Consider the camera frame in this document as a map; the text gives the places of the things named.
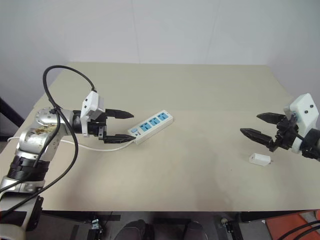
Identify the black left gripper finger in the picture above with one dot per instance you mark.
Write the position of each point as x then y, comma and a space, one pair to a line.
118, 114
118, 138

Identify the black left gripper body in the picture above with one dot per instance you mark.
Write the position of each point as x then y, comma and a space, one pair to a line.
96, 128

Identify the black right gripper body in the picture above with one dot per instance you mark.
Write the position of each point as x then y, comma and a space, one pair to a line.
286, 135

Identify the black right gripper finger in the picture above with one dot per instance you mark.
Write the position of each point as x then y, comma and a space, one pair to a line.
257, 137
271, 118

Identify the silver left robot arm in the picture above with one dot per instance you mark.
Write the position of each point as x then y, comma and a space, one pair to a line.
46, 117

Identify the white plug adapter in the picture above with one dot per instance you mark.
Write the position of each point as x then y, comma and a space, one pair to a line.
260, 159

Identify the white blue power strip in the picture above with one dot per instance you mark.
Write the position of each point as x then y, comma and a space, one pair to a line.
152, 123

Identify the dark slanted panel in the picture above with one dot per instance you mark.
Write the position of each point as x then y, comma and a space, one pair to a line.
10, 117

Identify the orange floor object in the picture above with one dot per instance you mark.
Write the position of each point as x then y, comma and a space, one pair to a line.
292, 226

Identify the dark rounded shape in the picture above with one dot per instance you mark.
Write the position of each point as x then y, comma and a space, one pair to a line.
196, 231
132, 230

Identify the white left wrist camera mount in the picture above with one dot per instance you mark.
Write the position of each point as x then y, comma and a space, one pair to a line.
90, 102

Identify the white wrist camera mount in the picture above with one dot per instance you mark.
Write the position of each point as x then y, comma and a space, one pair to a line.
306, 110
90, 102

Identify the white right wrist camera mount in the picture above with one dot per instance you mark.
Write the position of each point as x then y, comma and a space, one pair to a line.
306, 110

